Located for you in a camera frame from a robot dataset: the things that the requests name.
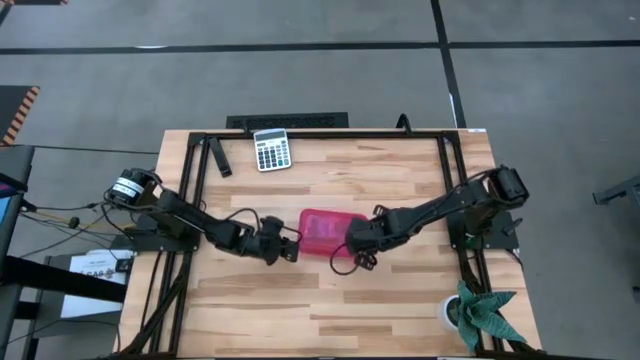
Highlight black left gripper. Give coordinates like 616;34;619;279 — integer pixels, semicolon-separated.
255;215;302;266

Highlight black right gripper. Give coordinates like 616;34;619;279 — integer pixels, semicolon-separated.
344;203;401;272

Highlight pink plastic pencil case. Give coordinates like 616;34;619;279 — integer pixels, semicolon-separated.
298;208;369;259

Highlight grey desk calculator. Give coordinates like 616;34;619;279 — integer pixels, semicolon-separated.
252;128;293;173

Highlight white plant pot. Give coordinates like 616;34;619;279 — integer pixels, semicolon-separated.
437;293;464;332

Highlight black floor vent grille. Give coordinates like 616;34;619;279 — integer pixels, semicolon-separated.
225;112;350;130

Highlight green artificial plant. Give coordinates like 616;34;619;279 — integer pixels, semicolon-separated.
452;279;527;352

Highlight white paper sheet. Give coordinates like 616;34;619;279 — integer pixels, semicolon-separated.
60;248;135;320

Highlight grey furniture leg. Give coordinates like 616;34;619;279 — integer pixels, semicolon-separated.
593;175;640;206

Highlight black mat with striped edge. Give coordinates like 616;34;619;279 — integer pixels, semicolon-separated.
0;84;40;147

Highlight black metal table frame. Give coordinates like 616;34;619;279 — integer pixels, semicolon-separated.
119;129;546;360

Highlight black flat bracket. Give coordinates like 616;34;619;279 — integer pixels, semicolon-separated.
207;135;233;179

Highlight yellow cable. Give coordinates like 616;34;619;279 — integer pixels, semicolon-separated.
35;209;126;232

